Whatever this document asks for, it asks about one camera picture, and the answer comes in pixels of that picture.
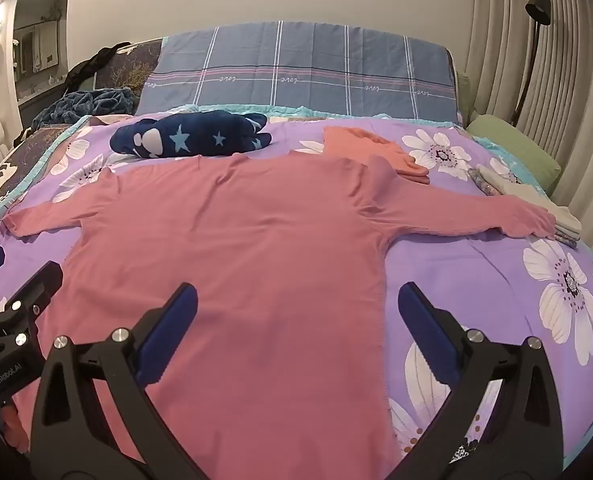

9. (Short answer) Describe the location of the black garment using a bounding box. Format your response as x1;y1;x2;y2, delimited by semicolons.
64;42;132;93

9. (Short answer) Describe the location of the folded orange garment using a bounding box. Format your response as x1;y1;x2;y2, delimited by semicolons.
323;126;431;184

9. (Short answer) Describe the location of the green pillow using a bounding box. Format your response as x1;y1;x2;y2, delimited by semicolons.
466;114;562;196

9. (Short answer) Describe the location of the pink long-sleeve shirt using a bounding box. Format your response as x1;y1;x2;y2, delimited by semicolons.
1;152;557;480

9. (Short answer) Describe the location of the folded cream cloth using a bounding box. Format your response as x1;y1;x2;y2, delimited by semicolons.
479;165;583;242

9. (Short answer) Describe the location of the teal fuzzy blanket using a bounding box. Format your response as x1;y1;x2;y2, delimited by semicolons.
30;87;136;132

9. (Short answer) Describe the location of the folded patterned cloth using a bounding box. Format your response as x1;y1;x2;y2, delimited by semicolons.
467;167;578;250

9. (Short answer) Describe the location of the black floor lamp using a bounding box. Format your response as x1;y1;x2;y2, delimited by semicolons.
509;0;552;128

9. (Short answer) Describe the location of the purple floral blanket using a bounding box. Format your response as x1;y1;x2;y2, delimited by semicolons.
0;106;593;467

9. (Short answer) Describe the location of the navy star-print garment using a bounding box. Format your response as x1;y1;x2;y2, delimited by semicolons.
110;110;272;160

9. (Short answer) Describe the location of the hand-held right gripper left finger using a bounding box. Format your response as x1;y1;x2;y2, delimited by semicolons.
29;282;200;480

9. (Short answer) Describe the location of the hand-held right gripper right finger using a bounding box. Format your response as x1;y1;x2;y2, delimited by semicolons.
386;281;564;480

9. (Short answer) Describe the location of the blue plaid pillow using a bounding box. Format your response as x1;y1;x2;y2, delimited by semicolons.
135;22;464;126

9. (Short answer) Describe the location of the beige curtain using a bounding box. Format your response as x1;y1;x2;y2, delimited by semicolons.
463;0;593;273

